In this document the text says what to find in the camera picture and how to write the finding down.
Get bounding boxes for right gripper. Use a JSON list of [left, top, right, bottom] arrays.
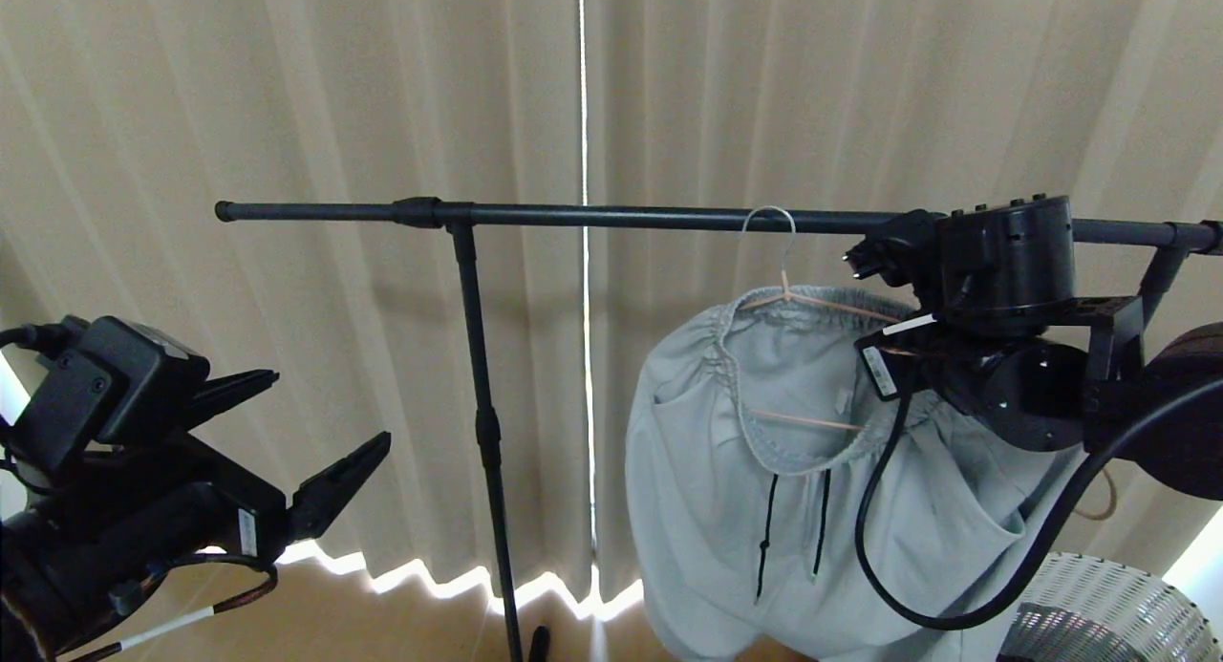
[[853, 309, 956, 405]]

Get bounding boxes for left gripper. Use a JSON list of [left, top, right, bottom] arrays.
[[0, 370, 393, 634]]

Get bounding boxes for pale grey shorts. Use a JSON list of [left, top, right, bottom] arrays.
[[626, 285, 1085, 662]]

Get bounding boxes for white laundry basket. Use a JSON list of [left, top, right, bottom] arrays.
[[998, 552, 1223, 662]]

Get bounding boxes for black clothes rack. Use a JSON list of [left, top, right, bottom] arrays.
[[215, 196, 1223, 662]]

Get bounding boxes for beige curtain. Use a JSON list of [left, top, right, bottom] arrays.
[[0, 0, 1223, 606]]

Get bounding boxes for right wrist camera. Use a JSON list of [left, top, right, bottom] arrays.
[[844, 210, 944, 288]]

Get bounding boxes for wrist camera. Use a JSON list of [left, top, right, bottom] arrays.
[[844, 210, 944, 288], [0, 316, 211, 474]]

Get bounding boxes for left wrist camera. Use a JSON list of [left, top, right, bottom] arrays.
[[0, 316, 211, 474]]

